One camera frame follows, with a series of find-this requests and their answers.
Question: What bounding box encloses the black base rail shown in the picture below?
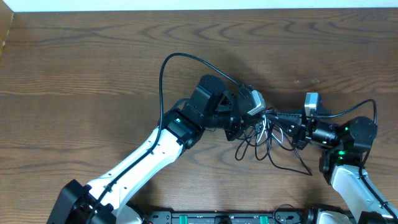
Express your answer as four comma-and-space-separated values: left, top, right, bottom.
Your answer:
124, 202, 358, 224

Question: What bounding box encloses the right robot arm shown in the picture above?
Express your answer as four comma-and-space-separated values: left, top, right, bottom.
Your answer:
267, 111, 397, 223

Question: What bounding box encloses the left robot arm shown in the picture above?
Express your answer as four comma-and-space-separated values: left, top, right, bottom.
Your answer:
47, 75, 266, 223

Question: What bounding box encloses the white usb cable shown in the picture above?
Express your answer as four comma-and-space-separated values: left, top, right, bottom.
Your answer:
255, 114, 285, 146

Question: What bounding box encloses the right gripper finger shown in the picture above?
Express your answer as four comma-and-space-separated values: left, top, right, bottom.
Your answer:
267, 116, 306, 137
275, 112, 305, 119

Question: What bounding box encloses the black usb cable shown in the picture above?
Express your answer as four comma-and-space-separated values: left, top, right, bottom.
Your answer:
234, 107, 313, 177

